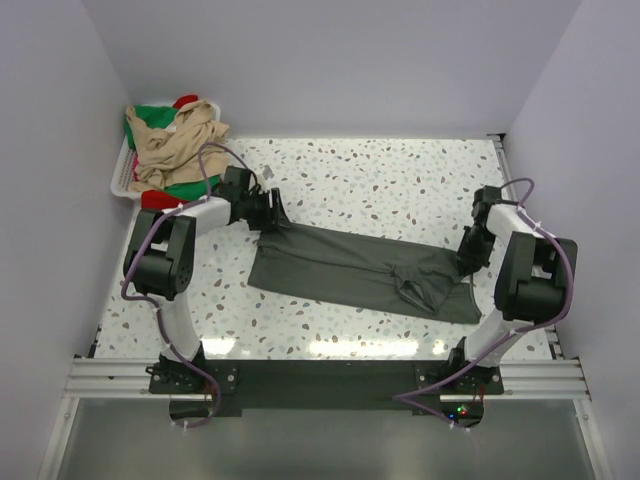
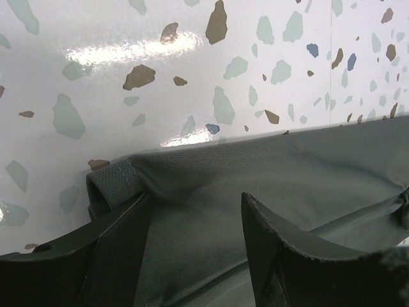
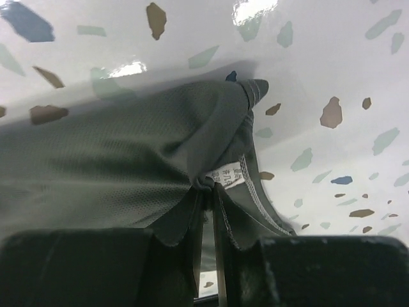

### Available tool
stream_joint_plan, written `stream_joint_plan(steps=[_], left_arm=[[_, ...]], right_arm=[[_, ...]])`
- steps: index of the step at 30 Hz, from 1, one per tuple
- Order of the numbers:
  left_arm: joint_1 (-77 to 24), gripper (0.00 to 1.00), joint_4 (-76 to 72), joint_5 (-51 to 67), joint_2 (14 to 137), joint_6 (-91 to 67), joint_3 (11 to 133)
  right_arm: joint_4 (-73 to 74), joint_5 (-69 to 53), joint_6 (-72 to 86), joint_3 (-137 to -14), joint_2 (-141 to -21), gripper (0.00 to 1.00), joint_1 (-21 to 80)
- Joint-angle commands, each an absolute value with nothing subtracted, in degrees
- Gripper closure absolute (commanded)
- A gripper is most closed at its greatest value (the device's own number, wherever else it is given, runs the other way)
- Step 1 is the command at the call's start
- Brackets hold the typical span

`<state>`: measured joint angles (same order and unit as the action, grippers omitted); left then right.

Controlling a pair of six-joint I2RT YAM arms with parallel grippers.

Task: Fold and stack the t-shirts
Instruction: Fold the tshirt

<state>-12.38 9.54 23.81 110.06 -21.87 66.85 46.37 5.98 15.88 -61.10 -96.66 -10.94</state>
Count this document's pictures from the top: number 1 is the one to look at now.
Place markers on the dark grey t shirt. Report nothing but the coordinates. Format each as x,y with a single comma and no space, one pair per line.
381,274

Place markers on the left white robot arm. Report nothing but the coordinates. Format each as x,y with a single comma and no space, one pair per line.
160,261

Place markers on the beige t shirt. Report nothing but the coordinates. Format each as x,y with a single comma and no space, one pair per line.
180,150

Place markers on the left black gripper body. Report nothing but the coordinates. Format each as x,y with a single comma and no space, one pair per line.
257,212

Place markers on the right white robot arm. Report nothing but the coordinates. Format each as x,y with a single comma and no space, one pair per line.
533,290

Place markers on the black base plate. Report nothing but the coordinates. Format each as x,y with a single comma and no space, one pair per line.
467,410

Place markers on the white plastic basket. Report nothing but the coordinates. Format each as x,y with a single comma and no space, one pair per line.
123,174

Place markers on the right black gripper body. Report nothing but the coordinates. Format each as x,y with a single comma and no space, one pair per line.
476,247

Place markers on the green t shirt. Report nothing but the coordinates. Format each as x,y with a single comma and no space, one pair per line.
165,120

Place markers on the aluminium frame rail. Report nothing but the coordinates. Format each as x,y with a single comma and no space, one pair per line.
527,380

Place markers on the red t shirt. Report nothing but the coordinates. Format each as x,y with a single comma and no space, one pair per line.
155,199

